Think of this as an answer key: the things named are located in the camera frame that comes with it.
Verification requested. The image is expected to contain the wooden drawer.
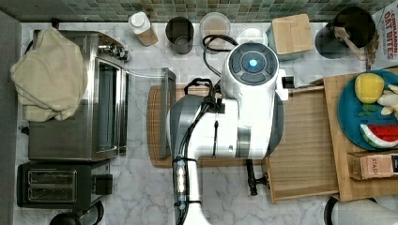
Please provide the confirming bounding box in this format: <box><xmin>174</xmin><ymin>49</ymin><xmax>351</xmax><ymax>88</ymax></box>
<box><xmin>263</xmin><ymin>86</ymin><xmax>339</xmax><ymax>203</ymax></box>

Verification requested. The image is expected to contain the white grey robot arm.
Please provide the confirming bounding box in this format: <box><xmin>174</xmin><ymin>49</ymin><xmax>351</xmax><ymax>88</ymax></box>
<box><xmin>166</xmin><ymin>42</ymin><xmax>283</xmax><ymax>225</ymax></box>

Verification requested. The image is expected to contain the wooden cutting board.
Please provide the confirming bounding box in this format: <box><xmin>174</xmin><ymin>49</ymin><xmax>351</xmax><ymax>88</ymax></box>
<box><xmin>146</xmin><ymin>83</ymin><xmax>264</xmax><ymax>169</ymax></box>

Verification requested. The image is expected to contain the dark grey cup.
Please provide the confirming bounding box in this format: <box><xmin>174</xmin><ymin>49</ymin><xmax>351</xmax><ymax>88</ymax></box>
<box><xmin>165</xmin><ymin>17</ymin><xmax>194</xmax><ymax>54</ymax></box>

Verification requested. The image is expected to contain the clear round container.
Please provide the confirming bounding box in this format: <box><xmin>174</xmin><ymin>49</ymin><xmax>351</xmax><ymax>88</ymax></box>
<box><xmin>199</xmin><ymin>12</ymin><xmax>231</xmax><ymax>48</ymax></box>

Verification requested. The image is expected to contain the white round lid container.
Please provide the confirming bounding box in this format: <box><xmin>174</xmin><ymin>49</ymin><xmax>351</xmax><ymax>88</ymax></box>
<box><xmin>237</xmin><ymin>27</ymin><xmax>268</xmax><ymax>46</ymax></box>

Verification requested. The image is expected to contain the stainless toaster oven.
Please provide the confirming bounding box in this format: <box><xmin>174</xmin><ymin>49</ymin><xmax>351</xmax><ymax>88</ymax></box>
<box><xmin>28</xmin><ymin>30</ymin><xmax>130</xmax><ymax>161</ymax></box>

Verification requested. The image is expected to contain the bottle with white cap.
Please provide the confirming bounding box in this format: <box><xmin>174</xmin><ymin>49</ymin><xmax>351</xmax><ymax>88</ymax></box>
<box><xmin>129</xmin><ymin>11</ymin><xmax>159</xmax><ymax>46</ymax></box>

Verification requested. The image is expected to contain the black round kettle base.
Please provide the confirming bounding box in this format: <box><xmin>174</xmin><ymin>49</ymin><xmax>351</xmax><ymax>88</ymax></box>
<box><xmin>50</xmin><ymin>202</ymin><xmax>104</xmax><ymax>225</ymax></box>

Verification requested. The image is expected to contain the beige cloth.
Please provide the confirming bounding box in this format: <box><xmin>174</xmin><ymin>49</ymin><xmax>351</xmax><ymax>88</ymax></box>
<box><xmin>10</xmin><ymin>28</ymin><xmax>87</xmax><ymax>122</ymax></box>

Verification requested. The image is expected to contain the black two-slot toaster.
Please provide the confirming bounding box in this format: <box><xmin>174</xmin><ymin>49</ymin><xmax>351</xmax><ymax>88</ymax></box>
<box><xmin>17</xmin><ymin>159</ymin><xmax>113</xmax><ymax>209</ymax></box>

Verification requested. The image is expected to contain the blue plate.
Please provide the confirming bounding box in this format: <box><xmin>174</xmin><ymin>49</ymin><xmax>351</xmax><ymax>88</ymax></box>
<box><xmin>338</xmin><ymin>70</ymin><xmax>397</xmax><ymax>151</ymax></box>

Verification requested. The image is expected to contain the wooden spatula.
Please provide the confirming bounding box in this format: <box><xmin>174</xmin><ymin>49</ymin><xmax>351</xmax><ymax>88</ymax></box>
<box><xmin>334</xmin><ymin>26</ymin><xmax>366</xmax><ymax>61</ymax></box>

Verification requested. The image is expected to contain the wooden cabinet top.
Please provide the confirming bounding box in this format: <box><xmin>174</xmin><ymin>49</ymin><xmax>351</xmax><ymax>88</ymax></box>
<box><xmin>324</xmin><ymin>73</ymin><xmax>398</xmax><ymax>202</ymax></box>

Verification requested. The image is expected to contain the yellow toy lemon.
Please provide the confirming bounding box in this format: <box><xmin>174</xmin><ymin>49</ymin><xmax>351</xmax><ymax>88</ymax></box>
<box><xmin>355</xmin><ymin>73</ymin><xmax>385</xmax><ymax>104</ymax></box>

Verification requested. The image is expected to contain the brown tea box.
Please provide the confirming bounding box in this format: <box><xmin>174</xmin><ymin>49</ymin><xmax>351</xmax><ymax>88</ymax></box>
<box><xmin>347</xmin><ymin>152</ymin><xmax>397</xmax><ymax>180</ymax></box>

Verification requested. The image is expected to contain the toy watermelon slice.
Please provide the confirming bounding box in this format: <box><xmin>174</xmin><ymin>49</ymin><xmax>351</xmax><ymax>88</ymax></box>
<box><xmin>360</xmin><ymin>124</ymin><xmax>398</xmax><ymax>148</ymax></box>

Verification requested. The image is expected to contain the black utensil holder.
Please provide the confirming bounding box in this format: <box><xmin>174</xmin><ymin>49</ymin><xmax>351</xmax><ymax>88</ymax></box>
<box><xmin>314</xmin><ymin>7</ymin><xmax>375</xmax><ymax>59</ymax></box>

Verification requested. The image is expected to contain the white paper towel roll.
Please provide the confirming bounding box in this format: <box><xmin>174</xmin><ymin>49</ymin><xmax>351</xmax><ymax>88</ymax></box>
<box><xmin>323</xmin><ymin>197</ymin><xmax>398</xmax><ymax>225</ymax></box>

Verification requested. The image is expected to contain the oat bites cereal box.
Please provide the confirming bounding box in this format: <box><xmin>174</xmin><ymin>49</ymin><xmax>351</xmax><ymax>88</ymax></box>
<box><xmin>366</xmin><ymin>0</ymin><xmax>398</xmax><ymax>69</ymax></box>

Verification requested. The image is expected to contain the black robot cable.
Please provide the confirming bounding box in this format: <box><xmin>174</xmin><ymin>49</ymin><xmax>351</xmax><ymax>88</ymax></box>
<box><xmin>173</xmin><ymin>34</ymin><xmax>240</xmax><ymax>225</ymax></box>

